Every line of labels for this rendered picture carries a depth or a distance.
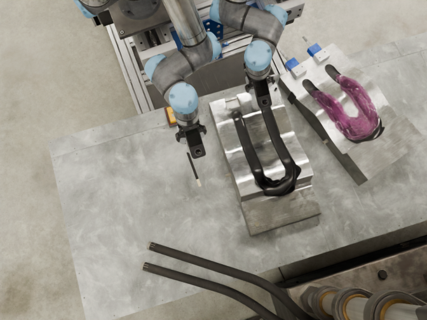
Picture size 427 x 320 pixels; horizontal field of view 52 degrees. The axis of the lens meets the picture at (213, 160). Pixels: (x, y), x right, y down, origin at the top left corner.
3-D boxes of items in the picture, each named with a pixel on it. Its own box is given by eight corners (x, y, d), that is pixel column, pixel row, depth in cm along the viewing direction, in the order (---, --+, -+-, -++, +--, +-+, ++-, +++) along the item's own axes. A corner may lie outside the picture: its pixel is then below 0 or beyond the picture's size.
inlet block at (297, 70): (274, 57, 173) (276, 50, 167) (284, 51, 173) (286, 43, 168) (294, 82, 170) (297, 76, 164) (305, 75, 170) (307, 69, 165)
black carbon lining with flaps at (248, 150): (229, 115, 162) (230, 105, 153) (271, 103, 163) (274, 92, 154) (259, 204, 153) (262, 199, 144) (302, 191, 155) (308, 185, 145)
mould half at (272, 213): (209, 111, 170) (208, 98, 157) (273, 93, 172) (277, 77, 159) (250, 237, 157) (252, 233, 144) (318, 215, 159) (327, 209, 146)
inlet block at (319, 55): (296, 43, 174) (298, 35, 169) (306, 37, 175) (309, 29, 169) (316, 68, 171) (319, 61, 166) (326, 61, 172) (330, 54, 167)
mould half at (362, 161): (277, 82, 173) (281, 70, 162) (330, 49, 176) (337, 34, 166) (358, 186, 162) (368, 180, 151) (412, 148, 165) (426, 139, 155)
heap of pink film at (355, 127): (305, 95, 165) (309, 86, 157) (342, 70, 167) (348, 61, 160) (349, 150, 159) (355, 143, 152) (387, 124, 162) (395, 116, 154)
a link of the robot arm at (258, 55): (277, 42, 122) (265, 70, 121) (276, 54, 133) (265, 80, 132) (250, 32, 123) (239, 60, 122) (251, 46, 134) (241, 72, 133)
